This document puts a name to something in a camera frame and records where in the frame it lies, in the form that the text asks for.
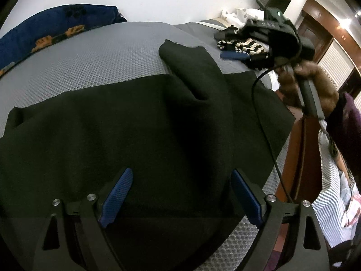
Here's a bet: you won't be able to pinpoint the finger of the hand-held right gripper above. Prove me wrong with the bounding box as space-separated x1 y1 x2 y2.
220 50 273 71

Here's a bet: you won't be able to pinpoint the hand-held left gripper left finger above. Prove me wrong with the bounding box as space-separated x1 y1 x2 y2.
37 167 134 271

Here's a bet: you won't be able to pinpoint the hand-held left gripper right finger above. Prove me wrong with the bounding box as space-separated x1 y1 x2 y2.
230 168 330 271

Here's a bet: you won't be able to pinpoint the black pants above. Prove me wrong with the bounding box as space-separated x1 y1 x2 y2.
0 40 295 271

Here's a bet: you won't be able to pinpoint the person's right forearm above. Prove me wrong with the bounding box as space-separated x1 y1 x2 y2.
324 92 361 175

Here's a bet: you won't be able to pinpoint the person's right hand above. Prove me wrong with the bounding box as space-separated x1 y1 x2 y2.
278 61 339 117

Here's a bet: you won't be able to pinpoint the black and cream knit cloth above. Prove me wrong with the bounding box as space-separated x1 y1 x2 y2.
214 26 271 56

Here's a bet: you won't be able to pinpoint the dark wooden door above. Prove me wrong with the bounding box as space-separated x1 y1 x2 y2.
295 0 335 63

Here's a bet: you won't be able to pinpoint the white dotted cloth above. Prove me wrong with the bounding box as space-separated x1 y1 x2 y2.
221 8 267 28

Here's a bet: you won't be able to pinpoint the white window blind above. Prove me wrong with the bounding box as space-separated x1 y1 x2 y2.
317 38 355 91

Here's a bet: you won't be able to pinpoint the grey striped cloth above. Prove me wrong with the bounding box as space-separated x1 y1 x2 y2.
312 128 361 249

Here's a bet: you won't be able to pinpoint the grey mesh mattress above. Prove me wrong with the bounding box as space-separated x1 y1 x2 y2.
0 20 294 271

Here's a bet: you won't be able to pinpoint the blue printed blanket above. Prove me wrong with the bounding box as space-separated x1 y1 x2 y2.
0 4 127 77

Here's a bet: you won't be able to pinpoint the black cable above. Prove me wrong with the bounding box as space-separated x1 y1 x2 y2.
252 62 295 204

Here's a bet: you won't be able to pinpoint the wooden bed frame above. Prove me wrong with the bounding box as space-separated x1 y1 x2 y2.
275 114 325 204

